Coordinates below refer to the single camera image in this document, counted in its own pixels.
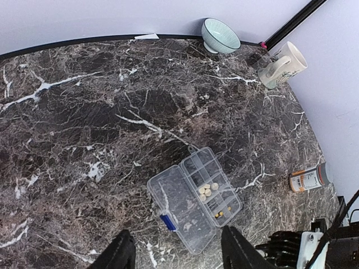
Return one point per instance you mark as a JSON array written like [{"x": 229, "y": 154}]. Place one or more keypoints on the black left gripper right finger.
[{"x": 238, "y": 252}]

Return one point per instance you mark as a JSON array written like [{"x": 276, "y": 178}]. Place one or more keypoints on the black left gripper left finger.
[{"x": 121, "y": 253}]

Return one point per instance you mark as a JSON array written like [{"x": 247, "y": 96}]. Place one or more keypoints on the clear plastic pill organizer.
[{"x": 175, "y": 192}]

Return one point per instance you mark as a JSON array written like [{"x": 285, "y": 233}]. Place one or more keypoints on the orange pill bottle grey cap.
[{"x": 310, "y": 178}]

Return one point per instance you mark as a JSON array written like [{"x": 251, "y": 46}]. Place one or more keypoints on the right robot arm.
[{"x": 321, "y": 247}]

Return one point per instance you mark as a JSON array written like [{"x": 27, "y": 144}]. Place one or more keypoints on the small yellow pills in organizer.
[{"x": 225, "y": 212}]

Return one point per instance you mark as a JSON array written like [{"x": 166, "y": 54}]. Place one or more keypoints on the cream ceramic mug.
[{"x": 287, "y": 62}]

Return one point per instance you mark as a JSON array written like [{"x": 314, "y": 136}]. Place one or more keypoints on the small teal patterned bowl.
[{"x": 219, "y": 37}]

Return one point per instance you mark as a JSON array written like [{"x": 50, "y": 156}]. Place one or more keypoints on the black right frame post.
[{"x": 292, "y": 24}]

